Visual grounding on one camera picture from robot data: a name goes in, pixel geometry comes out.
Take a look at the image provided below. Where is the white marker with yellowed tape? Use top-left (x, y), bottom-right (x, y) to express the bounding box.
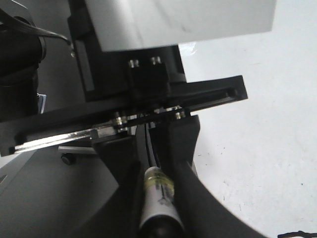
top-left (138, 123), bottom-right (185, 238)

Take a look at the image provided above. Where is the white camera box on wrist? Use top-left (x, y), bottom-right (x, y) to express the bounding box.
top-left (85, 0), bottom-right (276, 52)

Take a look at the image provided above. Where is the grey whiteboard stand leg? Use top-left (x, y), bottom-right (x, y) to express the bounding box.
top-left (58, 146), bottom-right (97, 155)

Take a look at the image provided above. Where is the black caster wheel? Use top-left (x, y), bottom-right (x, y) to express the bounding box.
top-left (61, 153), bottom-right (76, 165)

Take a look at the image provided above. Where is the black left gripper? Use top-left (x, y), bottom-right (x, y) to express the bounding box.
top-left (0, 0), bottom-right (248, 185)

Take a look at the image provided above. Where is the black cable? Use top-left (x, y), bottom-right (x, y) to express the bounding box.
top-left (0, 8), bottom-right (75, 58)

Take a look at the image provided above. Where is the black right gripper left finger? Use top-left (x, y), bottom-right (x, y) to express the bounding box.
top-left (71, 162), bottom-right (144, 238)

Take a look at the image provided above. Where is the white whiteboard with aluminium frame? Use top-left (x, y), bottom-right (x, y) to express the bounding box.
top-left (180, 0), bottom-right (317, 238)

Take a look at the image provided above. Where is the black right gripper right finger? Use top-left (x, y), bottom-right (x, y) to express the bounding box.
top-left (172, 162), bottom-right (264, 238)

